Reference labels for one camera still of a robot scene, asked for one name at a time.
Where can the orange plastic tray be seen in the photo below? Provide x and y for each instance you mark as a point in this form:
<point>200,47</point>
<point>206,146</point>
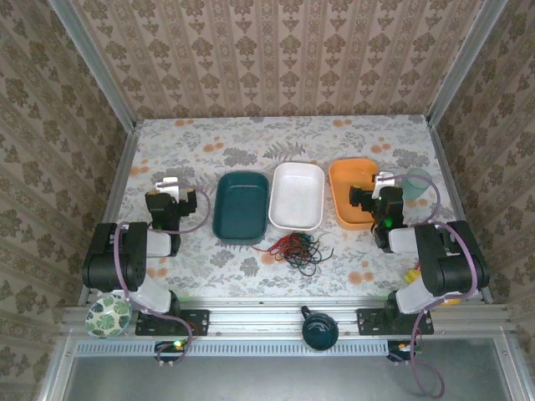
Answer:
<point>344,175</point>

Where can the dark teal plastic tray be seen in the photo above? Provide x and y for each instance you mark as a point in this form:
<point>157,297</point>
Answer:
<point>240,209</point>

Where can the white plastic tray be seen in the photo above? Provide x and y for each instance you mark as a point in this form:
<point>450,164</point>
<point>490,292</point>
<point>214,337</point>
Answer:
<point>297,196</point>

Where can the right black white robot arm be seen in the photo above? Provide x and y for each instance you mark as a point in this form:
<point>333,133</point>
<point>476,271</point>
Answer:
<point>443,259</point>

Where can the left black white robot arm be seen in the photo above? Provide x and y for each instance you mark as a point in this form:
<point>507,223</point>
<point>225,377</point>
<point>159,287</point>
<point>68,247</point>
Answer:
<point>134,250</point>

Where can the translucent teal cup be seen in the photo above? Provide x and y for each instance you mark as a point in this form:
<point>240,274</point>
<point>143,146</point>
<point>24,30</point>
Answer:
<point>418,186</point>

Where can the yellow banana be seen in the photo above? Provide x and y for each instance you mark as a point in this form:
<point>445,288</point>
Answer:
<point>411,277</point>

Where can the floral patterned table cover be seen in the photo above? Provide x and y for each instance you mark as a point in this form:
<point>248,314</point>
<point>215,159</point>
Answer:
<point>259,138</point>

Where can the leaf pattern bowl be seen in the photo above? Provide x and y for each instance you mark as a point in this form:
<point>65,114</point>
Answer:
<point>108,316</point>

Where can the black controller board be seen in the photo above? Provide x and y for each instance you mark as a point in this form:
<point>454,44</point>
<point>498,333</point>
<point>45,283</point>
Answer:
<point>171,346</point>
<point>403,347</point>

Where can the dark teal pot lid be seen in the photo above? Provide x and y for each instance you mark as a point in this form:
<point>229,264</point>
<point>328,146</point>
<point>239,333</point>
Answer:
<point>319,330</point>

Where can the grey metal panel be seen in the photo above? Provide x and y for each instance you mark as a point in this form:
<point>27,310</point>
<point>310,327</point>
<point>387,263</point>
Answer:
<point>271,378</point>

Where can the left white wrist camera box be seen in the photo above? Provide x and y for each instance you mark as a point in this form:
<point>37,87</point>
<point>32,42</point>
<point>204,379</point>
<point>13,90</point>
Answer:
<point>167,186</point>

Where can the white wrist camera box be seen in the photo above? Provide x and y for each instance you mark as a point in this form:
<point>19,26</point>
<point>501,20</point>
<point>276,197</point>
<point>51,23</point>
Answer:
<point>383,179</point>
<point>167,186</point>

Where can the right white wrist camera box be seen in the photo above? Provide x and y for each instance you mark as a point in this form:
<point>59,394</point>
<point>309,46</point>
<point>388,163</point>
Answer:
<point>383,179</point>

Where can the aluminium table side rail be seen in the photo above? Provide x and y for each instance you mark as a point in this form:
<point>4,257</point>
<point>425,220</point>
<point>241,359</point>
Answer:
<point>453,188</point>
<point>121,175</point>

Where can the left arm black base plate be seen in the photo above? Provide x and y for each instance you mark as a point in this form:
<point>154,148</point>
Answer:
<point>196,321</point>

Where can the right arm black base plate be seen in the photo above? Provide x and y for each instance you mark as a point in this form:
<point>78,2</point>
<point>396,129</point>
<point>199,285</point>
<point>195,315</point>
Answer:
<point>372,321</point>

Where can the aluminium frame post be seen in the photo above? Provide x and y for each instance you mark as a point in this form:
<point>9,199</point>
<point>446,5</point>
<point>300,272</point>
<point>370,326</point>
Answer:
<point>464,62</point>
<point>96,71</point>

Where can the aluminium mounting rail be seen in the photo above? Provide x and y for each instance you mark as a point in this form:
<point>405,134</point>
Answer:
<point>259,317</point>

